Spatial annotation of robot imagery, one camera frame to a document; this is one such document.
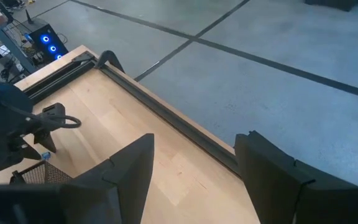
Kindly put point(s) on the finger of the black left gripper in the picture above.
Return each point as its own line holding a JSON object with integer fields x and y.
{"x": 47, "y": 141}
{"x": 30, "y": 152}

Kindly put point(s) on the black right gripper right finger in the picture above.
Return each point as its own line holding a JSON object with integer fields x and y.
{"x": 266, "y": 180}

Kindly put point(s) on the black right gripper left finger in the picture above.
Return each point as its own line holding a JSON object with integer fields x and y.
{"x": 129, "y": 174}

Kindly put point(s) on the small coloured clip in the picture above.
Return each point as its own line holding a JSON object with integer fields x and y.
{"x": 46, "y": 155}

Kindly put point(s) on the black mesh desk organizer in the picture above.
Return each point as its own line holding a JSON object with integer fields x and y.
{"x": 42, "y": 174}

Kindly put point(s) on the black computer tower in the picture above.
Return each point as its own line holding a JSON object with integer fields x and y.
{"x": 47, "y": 40}

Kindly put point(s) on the black floor mat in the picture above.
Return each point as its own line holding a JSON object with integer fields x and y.
{"x": 334, "y": 3}

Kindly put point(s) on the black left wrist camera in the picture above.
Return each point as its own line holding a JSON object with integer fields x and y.
{"x": 54, "y": 113}

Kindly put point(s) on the black aluminium table frame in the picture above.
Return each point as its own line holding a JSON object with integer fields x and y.
{"x": 166, "y": 115}

